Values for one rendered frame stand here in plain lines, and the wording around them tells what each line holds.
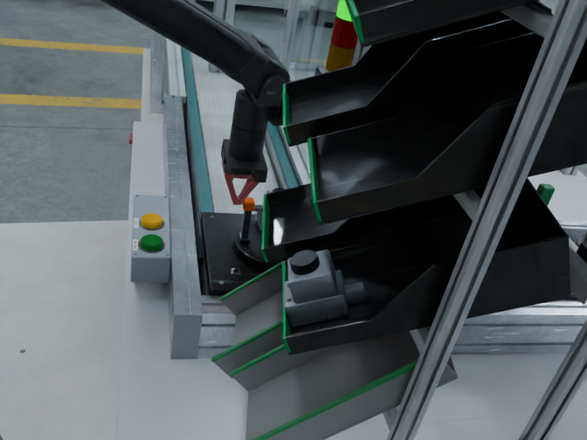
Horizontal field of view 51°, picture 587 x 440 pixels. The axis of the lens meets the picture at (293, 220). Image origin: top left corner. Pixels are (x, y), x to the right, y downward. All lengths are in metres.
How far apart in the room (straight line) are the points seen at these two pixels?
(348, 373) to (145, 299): 0.53
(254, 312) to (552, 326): 0.60
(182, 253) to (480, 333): 0.57
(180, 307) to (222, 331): 0.08
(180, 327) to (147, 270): 0.16
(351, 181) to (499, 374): 0.72
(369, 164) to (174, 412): 0.55
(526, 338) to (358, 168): 0.74
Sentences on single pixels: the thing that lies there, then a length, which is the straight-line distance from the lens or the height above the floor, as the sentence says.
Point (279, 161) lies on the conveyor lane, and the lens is 1.52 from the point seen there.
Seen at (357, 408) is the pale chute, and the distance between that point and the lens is 0.70.
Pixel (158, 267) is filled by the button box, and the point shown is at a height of 0.94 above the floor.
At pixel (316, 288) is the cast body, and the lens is 0.63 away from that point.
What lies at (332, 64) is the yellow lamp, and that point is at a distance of 1.20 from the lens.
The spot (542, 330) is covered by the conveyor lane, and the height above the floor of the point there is 0.92.
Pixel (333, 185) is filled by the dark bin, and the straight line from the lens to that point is 0.59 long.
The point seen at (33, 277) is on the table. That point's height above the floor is 0.86.
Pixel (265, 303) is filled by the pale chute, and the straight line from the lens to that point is 0.94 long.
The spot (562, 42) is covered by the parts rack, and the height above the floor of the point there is 1.54.
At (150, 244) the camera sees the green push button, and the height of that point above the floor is 0.97.
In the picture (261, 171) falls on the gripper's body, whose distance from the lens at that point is 1.00.
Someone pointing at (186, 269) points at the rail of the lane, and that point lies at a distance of 1.11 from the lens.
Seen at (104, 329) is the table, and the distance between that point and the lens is 1.13.
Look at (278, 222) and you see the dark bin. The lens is 0.82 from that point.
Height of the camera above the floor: 1.64
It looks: 32 degrees down
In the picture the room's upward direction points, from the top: 12 degrees clockwise
